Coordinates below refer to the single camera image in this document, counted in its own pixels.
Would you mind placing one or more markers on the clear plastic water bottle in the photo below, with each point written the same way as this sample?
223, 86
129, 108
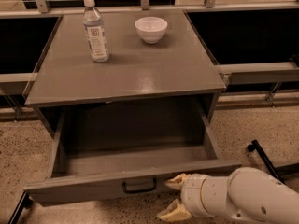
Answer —
95, 32

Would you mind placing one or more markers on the grey cabinet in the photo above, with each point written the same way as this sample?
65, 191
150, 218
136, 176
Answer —
176, 65

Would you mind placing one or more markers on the white ceramic bowl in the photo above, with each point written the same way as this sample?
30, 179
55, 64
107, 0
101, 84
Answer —
151, 29

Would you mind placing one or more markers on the black drawer handle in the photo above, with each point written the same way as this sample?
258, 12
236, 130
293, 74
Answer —
139, 186

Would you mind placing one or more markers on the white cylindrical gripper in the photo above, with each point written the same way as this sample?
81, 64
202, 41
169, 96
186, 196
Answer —
191, 192

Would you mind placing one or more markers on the grey top drawer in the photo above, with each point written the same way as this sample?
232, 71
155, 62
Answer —
96, 150

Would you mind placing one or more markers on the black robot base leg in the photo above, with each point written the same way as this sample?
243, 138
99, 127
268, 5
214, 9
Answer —
276, 172

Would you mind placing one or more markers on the metal window railing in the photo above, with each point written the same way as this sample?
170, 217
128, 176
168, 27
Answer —
17, 37

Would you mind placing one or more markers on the black cabinet leg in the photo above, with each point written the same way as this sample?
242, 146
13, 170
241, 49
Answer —
24, 202

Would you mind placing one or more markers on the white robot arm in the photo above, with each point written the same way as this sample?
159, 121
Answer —
247, 195

